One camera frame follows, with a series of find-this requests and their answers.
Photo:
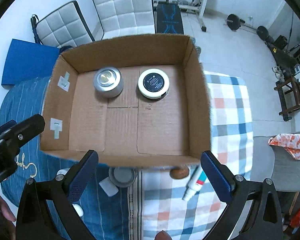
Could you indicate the operator hand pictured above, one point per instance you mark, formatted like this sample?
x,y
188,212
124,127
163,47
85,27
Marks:
x,y
7,218

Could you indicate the white toothpaste tube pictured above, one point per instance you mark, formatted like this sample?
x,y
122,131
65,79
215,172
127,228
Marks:
x,y
195,183

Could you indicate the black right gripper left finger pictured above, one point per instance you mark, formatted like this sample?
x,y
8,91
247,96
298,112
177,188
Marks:
x,y
34,220

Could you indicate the brown walnut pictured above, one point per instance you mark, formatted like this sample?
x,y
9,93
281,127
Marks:
x,y
179,173

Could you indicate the grey sofa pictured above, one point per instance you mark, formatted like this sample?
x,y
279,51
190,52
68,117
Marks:
x,y
276,163

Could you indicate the dark wooden stool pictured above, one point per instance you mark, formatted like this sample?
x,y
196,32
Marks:
x,y
289,96

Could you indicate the barbell with black plates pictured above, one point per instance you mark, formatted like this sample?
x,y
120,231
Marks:
x,y
234,23

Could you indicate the black white round tin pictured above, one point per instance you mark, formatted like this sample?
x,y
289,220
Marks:
x,y
153,84

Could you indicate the orange patterned cloth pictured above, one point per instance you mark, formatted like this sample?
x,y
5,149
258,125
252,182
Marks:
x,y
289,142

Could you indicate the small white tape roll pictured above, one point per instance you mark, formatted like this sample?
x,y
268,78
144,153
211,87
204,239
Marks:
x,y
78,209

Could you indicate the blue cushion pad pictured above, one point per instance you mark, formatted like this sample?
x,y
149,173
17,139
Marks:
x,y
27,60

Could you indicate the silver round metal tin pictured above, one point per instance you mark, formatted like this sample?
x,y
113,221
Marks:
x,y
108,82

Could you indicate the printed cardboard box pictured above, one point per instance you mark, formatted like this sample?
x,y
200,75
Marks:
x,y
129,130

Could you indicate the black weight bench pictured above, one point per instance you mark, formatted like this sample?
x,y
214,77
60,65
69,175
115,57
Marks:
x,y
169,20

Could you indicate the grey quilted chair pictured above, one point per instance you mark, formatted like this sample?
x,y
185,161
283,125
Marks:
x,y
125,17
64,26

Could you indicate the open metal tin with lid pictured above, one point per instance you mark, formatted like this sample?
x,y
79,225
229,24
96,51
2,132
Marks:
x,y
122,177

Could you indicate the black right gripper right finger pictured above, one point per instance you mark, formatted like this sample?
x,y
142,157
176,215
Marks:
x,y
263,220

